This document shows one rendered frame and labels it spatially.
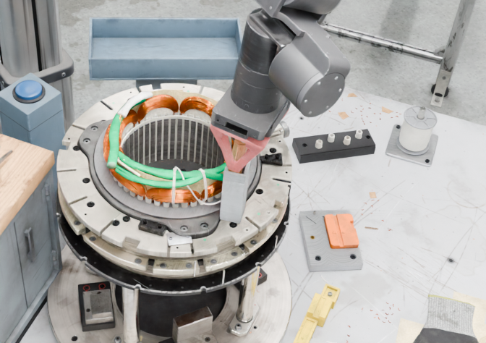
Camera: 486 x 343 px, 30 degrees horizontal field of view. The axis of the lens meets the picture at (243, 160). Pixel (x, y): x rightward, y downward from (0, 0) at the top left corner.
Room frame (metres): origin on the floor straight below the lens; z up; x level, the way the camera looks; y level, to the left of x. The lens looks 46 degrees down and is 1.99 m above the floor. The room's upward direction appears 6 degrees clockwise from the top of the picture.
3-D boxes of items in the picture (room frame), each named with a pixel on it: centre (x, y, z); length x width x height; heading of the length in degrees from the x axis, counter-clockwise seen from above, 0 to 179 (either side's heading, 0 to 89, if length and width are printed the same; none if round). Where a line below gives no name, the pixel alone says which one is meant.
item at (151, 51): (1.16, 0.15, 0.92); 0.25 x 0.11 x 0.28; 100
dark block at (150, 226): (0.73, 0.10, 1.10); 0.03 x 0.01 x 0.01; 78
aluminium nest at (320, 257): (1.01, -0.16, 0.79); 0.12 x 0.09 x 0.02; 11
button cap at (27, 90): (1.03, 0.34, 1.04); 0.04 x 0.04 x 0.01
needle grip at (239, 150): (0.77, 0.01, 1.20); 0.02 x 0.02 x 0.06
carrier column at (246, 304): (0.82, -0.03, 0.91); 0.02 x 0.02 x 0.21
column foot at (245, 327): (0.82, -0.03, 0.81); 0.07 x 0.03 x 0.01; 160
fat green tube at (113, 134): (0.85, 0.16, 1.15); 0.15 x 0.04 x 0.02; 168
